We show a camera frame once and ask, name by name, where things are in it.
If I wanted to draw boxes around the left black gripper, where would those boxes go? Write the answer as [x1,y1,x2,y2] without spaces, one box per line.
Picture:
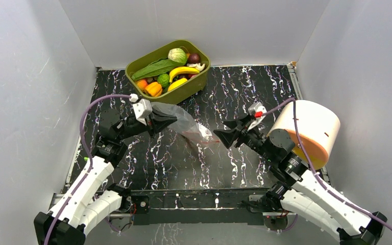
[117,107,177,141]

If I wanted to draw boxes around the clear zip top bag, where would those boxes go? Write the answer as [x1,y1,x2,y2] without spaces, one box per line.
[151,102,221,145]

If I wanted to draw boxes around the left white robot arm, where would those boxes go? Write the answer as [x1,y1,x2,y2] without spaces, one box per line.
[34,108,177,244]

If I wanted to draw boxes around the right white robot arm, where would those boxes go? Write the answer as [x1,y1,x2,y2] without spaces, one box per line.
[213,115,387,244]

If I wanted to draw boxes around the orange bell pepper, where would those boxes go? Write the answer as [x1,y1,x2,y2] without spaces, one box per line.
[144,82,163,97]

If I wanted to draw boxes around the lower yellow banana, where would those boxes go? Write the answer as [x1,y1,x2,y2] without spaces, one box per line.
[167,78,188,92]

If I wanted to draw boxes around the yellow banana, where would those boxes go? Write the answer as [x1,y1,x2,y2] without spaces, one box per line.
[169,66,200,83]
[167,78,188,92]

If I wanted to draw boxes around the small orange fruit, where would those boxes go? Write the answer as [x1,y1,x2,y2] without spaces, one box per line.
[136,79,148,91]

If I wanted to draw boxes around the green bumpy lime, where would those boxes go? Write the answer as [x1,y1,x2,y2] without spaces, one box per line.
[157,73,170,88]

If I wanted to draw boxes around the olive green plastic bin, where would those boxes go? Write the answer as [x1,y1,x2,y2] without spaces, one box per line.
[125,40,210,105]

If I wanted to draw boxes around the green leafy vegetable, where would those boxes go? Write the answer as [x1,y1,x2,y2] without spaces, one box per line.
[131,59,185,80]

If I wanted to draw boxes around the upper yellow banana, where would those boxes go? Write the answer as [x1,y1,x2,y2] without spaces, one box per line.
[169,66,200,83]

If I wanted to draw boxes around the green white cabbage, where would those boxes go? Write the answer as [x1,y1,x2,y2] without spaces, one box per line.
[167,48,187,64]

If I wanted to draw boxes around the dark purple fruit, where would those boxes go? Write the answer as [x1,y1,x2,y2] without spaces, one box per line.
[187,53,201,64]

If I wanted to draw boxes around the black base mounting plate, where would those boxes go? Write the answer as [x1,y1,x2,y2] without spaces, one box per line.
[131,188,288,226]

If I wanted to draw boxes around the white orange cylinder drum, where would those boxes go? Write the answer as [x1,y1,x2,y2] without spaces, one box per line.
[271,100,340,170]

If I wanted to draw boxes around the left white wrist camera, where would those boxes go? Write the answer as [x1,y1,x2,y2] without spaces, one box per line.
[132,99,153,126]

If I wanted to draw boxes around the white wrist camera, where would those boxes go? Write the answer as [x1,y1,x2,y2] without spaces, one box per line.
[132,99,153,126]
[248,102,267,130]

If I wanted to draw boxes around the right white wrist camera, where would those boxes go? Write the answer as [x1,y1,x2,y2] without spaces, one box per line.
[248,102,267,130]

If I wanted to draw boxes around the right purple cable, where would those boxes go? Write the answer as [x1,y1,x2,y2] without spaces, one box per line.
[260,97,392,245]

